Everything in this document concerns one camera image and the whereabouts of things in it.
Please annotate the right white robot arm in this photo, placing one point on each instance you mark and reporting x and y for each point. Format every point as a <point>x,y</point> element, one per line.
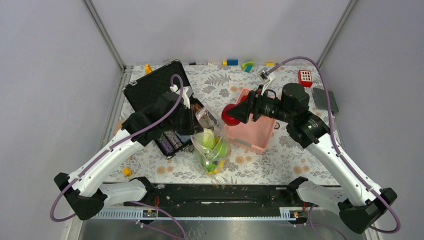
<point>361,201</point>

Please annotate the red toy apple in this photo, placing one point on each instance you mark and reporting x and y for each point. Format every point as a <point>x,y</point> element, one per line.
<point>227,119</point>

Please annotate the grey building baseplate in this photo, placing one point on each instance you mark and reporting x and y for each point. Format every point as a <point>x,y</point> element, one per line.
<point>320,99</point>

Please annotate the yellow toy brick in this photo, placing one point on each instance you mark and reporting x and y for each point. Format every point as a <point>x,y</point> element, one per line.
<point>148,69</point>

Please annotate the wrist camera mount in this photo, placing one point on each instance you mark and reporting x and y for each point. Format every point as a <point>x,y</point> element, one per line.
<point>186,91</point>
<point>267,79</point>

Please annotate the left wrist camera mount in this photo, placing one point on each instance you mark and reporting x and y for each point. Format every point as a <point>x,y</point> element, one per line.
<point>186,91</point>

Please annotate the pink plastic basket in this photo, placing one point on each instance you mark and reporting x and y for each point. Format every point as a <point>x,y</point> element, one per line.
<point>253,136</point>

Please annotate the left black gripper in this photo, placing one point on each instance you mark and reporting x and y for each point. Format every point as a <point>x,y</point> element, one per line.
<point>194,126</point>

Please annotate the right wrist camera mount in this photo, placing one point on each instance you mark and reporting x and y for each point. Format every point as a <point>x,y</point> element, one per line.
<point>267,79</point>

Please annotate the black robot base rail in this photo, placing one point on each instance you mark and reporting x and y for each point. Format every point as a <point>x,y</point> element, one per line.
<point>223,201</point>

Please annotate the clear zip top bag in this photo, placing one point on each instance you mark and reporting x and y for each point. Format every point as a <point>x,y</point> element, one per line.
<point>209,119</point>

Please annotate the blue toy brick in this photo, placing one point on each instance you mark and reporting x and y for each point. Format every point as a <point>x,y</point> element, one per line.
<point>232,62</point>

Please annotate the yellow toy banana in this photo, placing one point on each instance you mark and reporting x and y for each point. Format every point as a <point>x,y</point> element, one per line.
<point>216,166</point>

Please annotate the light green toy cabbage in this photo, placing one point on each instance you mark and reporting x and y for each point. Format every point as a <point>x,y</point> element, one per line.
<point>205,139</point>

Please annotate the small yellow brick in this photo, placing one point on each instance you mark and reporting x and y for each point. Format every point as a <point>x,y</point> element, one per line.
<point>127,171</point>

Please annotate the tan toy piece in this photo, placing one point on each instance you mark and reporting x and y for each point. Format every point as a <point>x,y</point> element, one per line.
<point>117,127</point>

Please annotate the green bumpy toy fruit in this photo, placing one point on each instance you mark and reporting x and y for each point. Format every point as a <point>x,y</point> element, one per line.
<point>222,150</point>

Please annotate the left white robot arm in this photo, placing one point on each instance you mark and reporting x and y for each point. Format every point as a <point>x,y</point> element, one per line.
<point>85,190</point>

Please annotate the red toy window block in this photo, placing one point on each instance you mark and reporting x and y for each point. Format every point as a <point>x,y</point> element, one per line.
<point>305,78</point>

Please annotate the black poker chip case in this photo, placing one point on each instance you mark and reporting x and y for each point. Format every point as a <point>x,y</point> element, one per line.
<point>146,90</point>

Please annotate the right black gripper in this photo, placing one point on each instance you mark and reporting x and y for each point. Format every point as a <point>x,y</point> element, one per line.
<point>242,110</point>

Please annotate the green teal toy block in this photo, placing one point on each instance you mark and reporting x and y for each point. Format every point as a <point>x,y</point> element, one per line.
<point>247,66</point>

